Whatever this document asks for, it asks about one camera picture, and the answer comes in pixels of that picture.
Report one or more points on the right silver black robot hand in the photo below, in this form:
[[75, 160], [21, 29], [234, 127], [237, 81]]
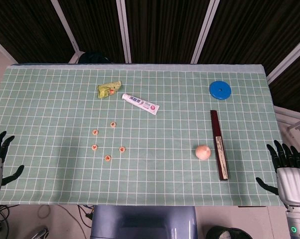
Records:
[[293, 184]]

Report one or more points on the round wooden chess piece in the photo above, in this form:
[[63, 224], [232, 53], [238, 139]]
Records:
[[94, 147], [95, 132], [107, 157], [122, 149], [112, 124]]

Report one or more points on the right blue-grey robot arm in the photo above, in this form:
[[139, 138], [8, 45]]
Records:
[[298, 224]]

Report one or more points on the chrome metal floor part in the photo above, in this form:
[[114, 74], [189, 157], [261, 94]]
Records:
[[40, 232]]

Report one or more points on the black waste bin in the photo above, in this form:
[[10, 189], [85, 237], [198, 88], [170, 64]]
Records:
[[214, 234]]

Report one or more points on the peach-coloured wooden ball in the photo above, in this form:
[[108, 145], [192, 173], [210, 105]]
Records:
[[202, 152]]

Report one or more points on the dark brown long box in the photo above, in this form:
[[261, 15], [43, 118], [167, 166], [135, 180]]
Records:
[[216, 124]]

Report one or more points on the blue plastic disc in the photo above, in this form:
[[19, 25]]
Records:
[[216, 93]]

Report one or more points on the green checked tablecloth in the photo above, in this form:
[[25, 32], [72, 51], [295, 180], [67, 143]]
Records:
[[165, 161]]

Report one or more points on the green crumpled snack packet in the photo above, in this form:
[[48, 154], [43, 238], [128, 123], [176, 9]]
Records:
[[107, 89]]

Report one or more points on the black chair back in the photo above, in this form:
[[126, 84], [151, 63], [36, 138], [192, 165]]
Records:
[[94, 57]]

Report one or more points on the blue-grey robot torso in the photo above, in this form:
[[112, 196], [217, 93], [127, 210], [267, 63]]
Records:
[[145, 224]]

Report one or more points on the white toothpaste tube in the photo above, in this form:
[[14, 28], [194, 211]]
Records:
[[140, 102]]

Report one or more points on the white metal frame stand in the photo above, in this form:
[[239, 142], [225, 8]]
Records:
[[287, 119]]

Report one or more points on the white partition post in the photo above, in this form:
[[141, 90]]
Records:
[[2, 50], [123, 30], [289, 59], [204, 30], [66, 25]]

